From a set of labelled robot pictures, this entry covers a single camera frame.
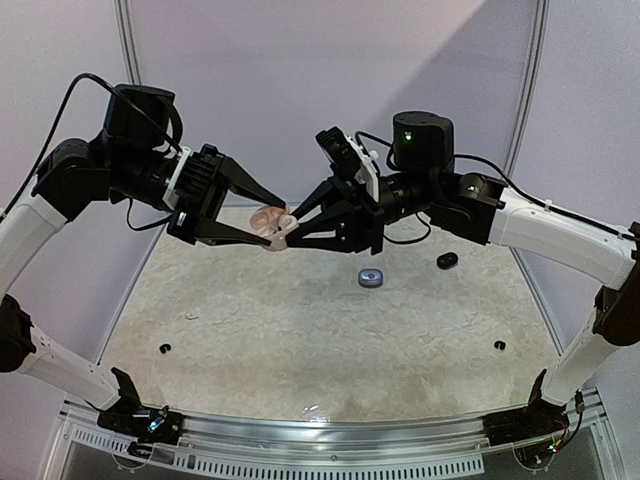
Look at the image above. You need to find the purple earbud charging case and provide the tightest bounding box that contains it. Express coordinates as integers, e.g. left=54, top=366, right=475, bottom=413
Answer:
left=357, top=268, right=384, bottom=288

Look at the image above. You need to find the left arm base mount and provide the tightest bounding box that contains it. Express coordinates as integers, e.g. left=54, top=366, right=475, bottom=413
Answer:
left=97, top=367, right=186, bottom=445

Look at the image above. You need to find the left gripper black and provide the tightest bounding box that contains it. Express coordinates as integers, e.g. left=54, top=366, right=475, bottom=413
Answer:
left=112, top=141, right=288, bottom=245

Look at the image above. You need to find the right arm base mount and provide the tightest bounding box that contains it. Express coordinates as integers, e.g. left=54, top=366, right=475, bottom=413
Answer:
left=482, top=369, right=585, bottom=453

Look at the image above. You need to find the black earbud case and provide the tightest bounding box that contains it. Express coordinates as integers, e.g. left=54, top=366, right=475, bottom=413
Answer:
left=436, top=252, right=459, bottom=270

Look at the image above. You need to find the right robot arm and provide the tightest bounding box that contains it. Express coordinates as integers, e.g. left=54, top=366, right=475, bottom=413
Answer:
left=286, top=111, right=639, bottom=436

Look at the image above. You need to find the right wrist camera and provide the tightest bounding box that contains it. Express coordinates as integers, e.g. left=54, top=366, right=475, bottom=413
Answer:
left=315, top=126, right=380, bottom=202

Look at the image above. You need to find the pink earbud charging case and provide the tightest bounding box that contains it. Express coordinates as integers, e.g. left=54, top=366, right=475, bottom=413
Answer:
left=249, top=205, right=299, bottom=252

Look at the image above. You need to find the aluminium front rail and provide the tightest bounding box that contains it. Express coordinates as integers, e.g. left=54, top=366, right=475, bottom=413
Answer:
left=44, top=390, right=624, bottom=479

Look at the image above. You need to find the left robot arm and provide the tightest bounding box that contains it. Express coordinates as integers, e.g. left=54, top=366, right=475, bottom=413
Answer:
left=1, top=84, right=283, bottom=434

